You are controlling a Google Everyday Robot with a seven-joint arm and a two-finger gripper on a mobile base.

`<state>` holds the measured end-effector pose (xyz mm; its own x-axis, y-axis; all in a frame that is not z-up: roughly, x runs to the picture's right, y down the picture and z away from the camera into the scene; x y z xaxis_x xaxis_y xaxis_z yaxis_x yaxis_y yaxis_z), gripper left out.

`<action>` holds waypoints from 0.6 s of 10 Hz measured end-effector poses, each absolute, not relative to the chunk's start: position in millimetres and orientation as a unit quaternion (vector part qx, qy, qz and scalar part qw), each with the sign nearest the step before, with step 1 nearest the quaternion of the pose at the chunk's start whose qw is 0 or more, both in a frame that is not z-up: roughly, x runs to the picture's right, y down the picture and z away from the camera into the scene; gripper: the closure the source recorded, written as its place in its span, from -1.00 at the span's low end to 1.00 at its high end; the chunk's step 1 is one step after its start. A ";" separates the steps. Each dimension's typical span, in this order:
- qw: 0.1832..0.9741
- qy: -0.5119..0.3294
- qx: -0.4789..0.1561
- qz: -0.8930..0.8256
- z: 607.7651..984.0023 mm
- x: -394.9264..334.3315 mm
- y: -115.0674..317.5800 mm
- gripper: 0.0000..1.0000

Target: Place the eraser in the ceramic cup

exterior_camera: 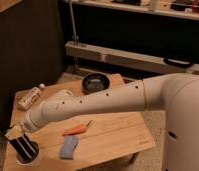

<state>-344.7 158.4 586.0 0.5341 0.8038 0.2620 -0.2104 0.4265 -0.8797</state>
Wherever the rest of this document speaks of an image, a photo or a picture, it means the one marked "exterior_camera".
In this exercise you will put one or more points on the grey metal shelf rack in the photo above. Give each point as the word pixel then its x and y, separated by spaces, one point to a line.
pixel 131 36

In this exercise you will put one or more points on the black white striped eraser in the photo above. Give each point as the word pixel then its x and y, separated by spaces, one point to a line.
pixel 23 146

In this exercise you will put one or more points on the black round bowl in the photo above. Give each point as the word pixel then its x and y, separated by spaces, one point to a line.
pixel 95 82

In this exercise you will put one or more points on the plastic bottle with label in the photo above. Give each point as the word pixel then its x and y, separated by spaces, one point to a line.
pixel 30 97

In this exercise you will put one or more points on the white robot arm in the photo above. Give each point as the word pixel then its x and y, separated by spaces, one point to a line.
pixel 176 94

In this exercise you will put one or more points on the orange toy carrot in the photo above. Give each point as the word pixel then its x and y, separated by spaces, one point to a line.
pixel 77 129

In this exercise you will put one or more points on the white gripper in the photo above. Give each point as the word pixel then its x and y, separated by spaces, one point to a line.
pixel 14 132

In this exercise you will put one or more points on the blue sponge cloth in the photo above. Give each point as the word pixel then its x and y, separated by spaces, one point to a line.
pixel 68 147

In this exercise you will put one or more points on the black handle object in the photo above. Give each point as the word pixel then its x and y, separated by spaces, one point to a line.
pixel 184 65

